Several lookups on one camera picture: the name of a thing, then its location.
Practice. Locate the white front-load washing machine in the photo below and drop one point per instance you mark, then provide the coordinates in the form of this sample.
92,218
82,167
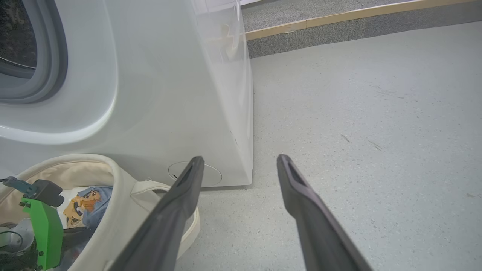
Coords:
169,94

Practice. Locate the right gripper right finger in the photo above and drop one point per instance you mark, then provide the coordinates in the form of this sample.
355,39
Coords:
320,233

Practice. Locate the round drain filter cover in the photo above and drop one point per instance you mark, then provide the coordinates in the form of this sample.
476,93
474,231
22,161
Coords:
211,177

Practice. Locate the white cloth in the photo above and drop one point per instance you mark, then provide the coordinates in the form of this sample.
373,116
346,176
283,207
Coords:
69,195

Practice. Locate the wooden floor edge strip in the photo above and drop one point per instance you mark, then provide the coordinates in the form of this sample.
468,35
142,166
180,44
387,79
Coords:
339,17

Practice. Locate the blue bear-print garment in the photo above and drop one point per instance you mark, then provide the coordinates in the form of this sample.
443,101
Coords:
99,210

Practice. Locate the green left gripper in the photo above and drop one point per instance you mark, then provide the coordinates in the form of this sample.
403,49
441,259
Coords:
49,237

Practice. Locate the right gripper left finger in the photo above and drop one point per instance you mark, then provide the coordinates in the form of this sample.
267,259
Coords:
165,226

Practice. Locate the grey rubber door gasket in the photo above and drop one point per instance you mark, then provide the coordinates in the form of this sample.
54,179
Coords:
49,56

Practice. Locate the cream canvas laundry basket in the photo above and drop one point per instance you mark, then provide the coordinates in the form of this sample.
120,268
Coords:
113,233

